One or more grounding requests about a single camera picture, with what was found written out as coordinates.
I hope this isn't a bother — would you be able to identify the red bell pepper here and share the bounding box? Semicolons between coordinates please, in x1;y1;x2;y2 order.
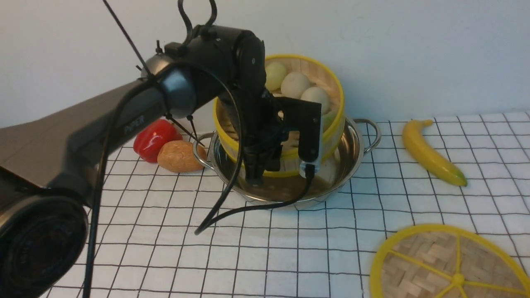
133;119;183;163

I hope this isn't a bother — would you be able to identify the bamboo steamer basket yellow rim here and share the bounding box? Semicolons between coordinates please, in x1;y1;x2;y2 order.
213;54;346;178

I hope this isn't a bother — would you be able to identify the black left camera cable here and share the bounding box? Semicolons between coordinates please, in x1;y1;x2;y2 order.
82;62;316;298

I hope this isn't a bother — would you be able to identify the white checkered tablecloth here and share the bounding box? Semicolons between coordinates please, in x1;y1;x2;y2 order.
91;113;529;298

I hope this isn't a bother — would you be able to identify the white round bun middle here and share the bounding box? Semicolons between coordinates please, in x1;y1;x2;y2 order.
280;72;312;99

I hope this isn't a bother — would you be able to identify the stainless steel pot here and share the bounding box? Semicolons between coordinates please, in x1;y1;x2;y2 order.
193;118;382;210

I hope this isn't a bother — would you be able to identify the white round bun right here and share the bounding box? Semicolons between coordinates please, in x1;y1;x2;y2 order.
300;86;331;115

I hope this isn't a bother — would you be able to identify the yellow banana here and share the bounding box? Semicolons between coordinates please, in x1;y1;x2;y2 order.
402;119;468;187

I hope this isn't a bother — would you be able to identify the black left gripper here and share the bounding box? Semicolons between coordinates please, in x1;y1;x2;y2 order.
219;87;289;185

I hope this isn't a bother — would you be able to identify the white round bun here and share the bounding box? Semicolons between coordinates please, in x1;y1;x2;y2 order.
300;86;331;115
280;72;312;99

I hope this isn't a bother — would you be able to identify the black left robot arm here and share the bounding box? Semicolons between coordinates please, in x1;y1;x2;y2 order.
1;25;285;298

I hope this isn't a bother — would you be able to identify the brown potato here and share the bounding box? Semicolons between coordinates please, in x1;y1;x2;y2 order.
157;141;204;173

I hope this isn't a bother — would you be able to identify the bamboo steamer lid yellow rim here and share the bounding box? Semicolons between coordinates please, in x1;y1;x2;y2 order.
369;224;530;298

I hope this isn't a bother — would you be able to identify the pale green round bun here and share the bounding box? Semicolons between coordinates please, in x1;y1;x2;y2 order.
265;62;287;92

